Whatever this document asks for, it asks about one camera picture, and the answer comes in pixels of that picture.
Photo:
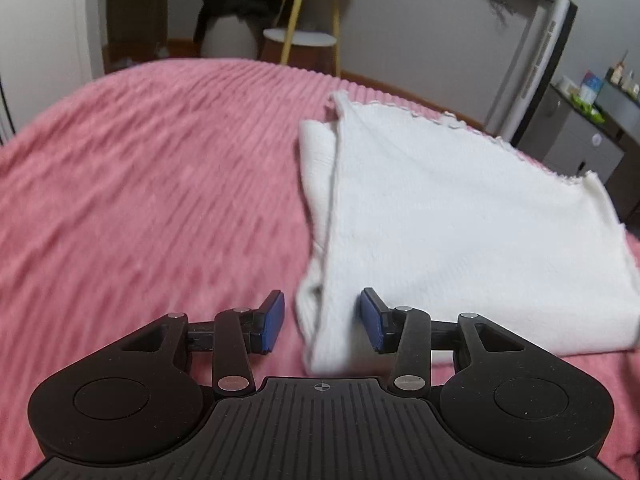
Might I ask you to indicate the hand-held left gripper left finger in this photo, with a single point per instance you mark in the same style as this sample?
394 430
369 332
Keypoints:
272 322

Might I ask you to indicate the grey drawer unit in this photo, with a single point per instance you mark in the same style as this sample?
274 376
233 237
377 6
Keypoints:
627 160

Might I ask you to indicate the brown wooden door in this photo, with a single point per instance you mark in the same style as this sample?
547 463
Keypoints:
135 10

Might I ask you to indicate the white towel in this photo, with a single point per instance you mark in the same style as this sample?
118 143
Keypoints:
450 220

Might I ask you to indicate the blue and white box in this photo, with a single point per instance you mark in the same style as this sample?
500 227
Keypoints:
590 87

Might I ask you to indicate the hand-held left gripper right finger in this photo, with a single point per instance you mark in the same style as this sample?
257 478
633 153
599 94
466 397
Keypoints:
372 321

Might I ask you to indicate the white wardrobe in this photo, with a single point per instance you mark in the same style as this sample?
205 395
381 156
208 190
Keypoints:
45 35

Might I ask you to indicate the grey cabinet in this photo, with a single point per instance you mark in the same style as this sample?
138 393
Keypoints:
565 140

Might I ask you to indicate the pink ribbed blanket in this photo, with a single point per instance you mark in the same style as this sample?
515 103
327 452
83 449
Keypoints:
125 185

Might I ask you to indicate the green packet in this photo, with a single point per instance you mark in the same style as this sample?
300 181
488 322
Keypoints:
590 109

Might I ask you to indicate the yellow-legged side table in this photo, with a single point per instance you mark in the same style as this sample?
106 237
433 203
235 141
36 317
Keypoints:
300 37

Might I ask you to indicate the white tower air conditioner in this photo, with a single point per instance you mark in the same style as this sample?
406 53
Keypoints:
537 60

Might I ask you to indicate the white round chair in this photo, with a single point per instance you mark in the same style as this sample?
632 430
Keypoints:
227 37

